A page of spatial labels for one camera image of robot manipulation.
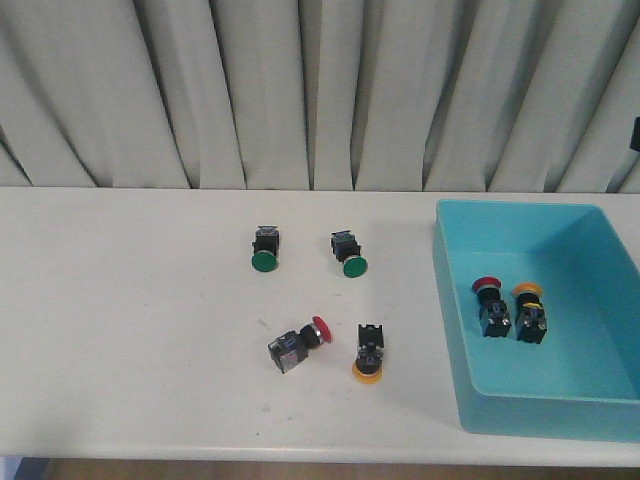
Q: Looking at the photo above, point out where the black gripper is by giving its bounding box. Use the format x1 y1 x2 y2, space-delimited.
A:
630 117 640 151

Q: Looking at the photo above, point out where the yellow push button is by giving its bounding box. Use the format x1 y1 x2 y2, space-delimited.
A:
512 282 548 344

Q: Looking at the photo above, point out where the red push button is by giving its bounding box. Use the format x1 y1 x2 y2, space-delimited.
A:
472 276 511 338
268 316 332 374

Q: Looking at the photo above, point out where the turquoise plastic box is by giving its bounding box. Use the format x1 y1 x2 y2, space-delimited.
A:
433 200 639 442

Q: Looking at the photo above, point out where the white pleated curtain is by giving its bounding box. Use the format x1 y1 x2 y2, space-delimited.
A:
1 1 639 193

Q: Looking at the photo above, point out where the green push button right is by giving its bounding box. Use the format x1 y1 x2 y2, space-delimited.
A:
330 230 368 278

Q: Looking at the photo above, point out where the green push button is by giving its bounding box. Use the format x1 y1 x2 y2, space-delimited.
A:
330 230 368 278
251 226 280 273

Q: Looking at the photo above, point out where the yellow push button upside-down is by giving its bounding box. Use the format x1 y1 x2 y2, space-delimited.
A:
352 324 385 385

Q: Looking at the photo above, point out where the green push button left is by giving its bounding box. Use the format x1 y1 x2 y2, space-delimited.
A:
251 226 280 273

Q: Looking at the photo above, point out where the red push button lying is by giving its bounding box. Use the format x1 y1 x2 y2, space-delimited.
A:
268 316 332 374

